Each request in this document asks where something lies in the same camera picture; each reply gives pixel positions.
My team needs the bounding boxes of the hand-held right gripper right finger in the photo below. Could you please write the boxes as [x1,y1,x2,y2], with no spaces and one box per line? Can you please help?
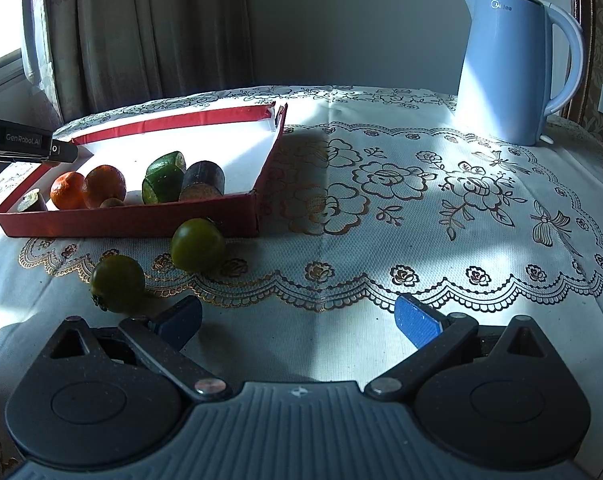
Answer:
[364,292,557,402]

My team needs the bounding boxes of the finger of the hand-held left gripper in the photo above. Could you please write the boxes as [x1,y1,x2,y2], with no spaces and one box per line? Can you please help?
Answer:
[48,140,81,166]

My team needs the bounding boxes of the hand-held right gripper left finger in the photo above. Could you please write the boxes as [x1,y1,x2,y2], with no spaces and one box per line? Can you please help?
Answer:
[46,295,232,403]

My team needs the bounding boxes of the small orange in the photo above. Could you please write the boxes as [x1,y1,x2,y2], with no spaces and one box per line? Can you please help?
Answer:
[50,171,86,211]

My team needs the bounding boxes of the large orange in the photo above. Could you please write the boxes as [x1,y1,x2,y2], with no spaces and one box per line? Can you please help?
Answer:
[83,165,127,208]

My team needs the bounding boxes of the green tomato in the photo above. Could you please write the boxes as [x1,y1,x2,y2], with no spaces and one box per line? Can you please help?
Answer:
[90,254,146,311]
[170,218,227,272]

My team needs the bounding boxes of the red cardboard box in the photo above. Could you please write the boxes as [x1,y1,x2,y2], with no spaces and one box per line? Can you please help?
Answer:
[0,101,288,239]

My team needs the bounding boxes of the light green cut piece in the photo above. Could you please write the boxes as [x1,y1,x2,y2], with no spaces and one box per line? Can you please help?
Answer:
[142,170,185,205]

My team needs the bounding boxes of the dark green avocado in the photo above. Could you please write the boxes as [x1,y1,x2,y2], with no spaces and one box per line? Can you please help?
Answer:
[146,151,187,177]

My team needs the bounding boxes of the dark cut cylinder piece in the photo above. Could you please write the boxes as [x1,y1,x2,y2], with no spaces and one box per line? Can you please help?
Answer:
[16,190,48,212]
[179,160,226,203]

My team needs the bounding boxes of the white gold floral tablecloth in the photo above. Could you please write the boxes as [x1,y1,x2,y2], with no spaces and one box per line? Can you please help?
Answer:
[0,85,603,480]

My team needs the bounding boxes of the brown patterned curtain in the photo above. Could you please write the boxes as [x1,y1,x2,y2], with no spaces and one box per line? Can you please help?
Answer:
[20,0,256,126]

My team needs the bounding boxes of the light blue electric kettle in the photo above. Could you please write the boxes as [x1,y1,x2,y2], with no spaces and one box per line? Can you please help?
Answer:
[454,0,585,147]

